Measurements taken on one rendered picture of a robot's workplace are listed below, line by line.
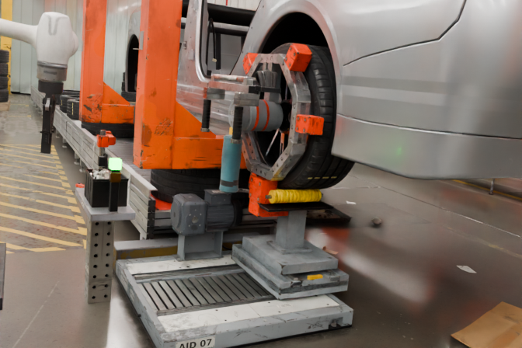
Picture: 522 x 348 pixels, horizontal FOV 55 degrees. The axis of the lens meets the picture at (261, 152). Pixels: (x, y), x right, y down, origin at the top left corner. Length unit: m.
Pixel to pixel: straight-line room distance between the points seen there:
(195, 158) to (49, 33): 1.16
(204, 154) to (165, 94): 0.38
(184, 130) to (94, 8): 2.05
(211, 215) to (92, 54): 2.26
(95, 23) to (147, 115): 2.00
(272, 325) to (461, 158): 0.97
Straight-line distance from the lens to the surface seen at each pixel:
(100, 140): 3.71
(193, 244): 2.68
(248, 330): 2.03
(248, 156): 2.37
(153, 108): 2.50
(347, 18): 1.96
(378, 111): 1.76
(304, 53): 2.05
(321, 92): 2.03
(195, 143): 2.59
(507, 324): 2.67
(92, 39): 4.39
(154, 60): 2.49
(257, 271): 2.37
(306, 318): 2.14
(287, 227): 2.37
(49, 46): 1.70
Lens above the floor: 1.01
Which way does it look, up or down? 8 degrees down
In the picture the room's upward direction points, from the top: 5 degrees clockwise
